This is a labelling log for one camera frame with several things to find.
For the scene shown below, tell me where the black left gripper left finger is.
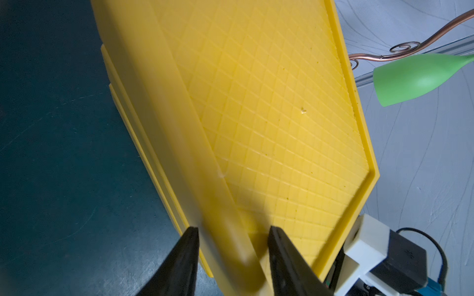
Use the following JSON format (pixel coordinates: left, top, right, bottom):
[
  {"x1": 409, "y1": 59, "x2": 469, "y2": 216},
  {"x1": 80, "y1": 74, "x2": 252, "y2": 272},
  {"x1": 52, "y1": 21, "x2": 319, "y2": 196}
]
[{"x1": 137, "y1": 226, "x2": 199, "y2": 296}]

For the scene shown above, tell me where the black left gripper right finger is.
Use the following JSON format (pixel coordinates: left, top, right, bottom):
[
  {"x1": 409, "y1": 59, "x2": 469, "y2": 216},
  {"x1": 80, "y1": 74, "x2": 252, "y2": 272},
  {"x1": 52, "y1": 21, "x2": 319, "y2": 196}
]
[{"x1": 267, "y1": 226, "x2": 333, "y2": 296}]

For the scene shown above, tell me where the yellow plastic drawer cabinet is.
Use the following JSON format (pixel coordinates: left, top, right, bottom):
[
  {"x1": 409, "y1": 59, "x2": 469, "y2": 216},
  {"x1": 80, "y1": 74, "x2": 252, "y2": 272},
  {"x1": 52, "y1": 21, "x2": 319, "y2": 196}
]
[{"x1": 91, "y1": 1, "x2": 380, "y2": 296}]

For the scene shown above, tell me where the green plastic wine glass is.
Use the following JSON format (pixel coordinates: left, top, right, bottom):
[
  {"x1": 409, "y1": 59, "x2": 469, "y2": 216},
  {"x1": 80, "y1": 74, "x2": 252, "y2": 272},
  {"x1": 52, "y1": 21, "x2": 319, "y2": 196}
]
[{"x1": 373, "y1": 54, "x2": 474, "y2": 107}]

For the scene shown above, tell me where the bronze scrollwork cup stand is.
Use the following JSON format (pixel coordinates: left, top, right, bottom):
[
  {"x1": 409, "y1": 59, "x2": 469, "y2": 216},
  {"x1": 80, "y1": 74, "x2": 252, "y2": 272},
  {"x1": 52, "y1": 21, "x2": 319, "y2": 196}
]
[{"x1": 347, "y1": 8, "x2": 474, "y2": 71}]

